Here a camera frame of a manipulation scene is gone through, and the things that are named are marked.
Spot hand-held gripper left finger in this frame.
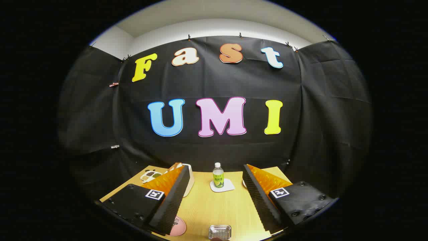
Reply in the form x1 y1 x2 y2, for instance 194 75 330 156
100 166 191 236

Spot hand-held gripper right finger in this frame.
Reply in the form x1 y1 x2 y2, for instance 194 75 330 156
242 164 338 235

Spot pink plate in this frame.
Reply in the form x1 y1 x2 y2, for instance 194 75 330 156
169 216 187 237

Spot food tray picture card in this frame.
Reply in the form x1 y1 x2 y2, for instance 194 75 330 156
140 169 164 184

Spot white square coaster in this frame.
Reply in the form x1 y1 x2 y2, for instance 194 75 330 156
210 178 235 193

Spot green label drink bottle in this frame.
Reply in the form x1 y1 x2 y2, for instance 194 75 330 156
213 162 224 188

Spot black backdrop cloth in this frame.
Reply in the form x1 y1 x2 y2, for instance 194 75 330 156
58 35 373 201

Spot white container wooden handle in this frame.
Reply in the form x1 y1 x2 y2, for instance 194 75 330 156
167 163 195 198

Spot metal wire basket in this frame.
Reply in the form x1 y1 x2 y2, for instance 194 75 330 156
208 225 232 241

